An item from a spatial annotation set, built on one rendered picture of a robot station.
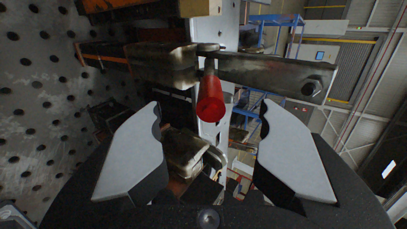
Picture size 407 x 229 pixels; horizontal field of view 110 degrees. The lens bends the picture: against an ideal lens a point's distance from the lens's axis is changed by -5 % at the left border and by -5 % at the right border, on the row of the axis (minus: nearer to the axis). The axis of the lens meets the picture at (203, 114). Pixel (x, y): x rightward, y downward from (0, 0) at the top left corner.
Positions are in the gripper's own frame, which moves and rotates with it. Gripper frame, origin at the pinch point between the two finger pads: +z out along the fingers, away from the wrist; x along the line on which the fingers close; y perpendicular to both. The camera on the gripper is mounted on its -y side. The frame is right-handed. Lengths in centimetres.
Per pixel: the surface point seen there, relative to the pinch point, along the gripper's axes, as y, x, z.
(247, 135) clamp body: 38, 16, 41
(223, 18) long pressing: -5.9, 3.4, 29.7
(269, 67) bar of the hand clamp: -1.0, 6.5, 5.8
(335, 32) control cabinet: 43, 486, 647
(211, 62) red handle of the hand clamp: -0.8, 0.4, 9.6
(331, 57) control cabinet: 135, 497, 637
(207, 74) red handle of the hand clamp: -0.8, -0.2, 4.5
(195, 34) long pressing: -3.6, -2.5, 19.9
